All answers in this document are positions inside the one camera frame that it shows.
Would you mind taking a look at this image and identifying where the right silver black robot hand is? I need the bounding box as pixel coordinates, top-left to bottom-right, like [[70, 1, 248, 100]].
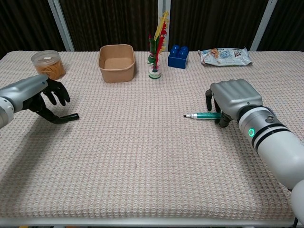
[[205, 79, 263, 128]]

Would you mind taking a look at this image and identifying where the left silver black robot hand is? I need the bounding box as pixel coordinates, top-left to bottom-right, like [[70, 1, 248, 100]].
[[0, 74, 72, 124]]

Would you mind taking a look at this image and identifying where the green white marker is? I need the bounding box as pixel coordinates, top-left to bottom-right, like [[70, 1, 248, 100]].
[[183, 112, 223, 120]]

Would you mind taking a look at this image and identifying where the black marker cap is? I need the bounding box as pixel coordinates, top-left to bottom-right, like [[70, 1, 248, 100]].
[[62, 113, 80, 121]]

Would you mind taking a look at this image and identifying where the white snack packet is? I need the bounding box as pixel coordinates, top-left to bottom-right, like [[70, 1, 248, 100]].
[[198, 47, 252, 67]]

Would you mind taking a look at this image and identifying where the dark ribbed partition panel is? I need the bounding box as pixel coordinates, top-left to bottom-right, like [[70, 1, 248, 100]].
[[57, 0, 159, 52], [170, 0, 270, 52], [0, 0, 68, 60], [258, 0, 304, 52]]

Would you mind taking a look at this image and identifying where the blue toy building block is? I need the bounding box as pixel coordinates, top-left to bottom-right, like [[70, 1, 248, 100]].
[[167, 44, 190, 70]]

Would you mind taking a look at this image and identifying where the colourful feather shuttlecock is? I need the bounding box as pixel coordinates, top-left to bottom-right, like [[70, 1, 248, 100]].
[[147, 11, 170, 80]]

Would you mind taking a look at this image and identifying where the brown paper box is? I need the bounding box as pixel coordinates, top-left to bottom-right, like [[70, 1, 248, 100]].
[[98, 44, 135, 84]]

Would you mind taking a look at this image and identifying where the pink woven tablecloth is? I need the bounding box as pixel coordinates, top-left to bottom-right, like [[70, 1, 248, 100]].
[[0, 50, 304, 220]]

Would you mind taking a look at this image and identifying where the grey metal partition post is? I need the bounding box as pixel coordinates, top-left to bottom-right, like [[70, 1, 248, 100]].
[[250, 0, 278, 52], [47, 0, 76, 52], [158, 0, 171, 52]]

